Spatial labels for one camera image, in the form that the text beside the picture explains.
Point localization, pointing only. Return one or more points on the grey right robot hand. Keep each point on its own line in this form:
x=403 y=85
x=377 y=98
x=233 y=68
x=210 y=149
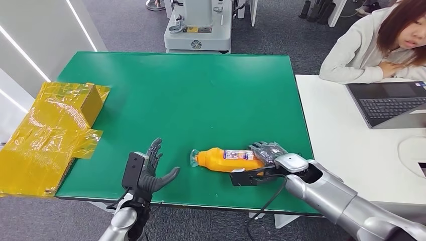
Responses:
x=268 y=151

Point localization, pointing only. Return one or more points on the yellow taped cardboard box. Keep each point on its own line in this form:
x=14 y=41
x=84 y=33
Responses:
x=43 y=133

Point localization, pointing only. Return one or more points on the round white object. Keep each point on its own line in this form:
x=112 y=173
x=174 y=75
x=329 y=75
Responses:
x=411 y=153

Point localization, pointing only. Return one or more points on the person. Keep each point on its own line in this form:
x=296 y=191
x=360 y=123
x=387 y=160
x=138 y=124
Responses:
x=352 y=50

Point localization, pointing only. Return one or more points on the black chair legs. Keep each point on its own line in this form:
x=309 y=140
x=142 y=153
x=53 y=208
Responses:
x=316 y=11

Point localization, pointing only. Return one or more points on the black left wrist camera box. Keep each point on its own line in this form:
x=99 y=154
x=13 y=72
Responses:
x=133 y=169

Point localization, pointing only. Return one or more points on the person's hand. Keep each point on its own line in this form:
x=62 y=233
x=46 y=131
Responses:
x=389 y=70

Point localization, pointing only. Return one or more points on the grey wheeled machine base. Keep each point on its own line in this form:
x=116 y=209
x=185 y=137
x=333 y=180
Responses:
x=199 y=36

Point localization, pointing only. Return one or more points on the orange detergent bottle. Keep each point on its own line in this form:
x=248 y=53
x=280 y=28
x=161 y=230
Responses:
x=219 y=163

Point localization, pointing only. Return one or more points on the white board panel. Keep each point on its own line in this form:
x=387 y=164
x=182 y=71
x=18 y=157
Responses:
x=336 y=13

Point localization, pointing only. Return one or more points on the grey laptop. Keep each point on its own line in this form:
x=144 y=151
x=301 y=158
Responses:
x=386 y=106

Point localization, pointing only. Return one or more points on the chrome stand base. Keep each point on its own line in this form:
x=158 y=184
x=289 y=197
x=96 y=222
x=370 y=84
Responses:
x=154 y=5

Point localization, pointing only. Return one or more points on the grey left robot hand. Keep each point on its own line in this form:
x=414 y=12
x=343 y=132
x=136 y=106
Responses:
x=149 y=183

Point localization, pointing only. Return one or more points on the white desk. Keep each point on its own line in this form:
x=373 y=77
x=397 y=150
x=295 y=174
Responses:
x=349 y=133

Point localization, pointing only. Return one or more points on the green topped table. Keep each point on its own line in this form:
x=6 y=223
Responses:
x=199 y=99

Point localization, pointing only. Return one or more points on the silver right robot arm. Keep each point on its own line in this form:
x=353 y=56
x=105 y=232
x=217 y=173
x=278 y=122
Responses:
x=332 y=196

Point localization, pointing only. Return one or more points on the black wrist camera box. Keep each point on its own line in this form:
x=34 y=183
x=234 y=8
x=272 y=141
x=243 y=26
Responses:
x=246 y=178
x=133 y=169

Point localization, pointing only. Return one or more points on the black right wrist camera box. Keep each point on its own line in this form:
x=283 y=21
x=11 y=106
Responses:
x=246 y=178

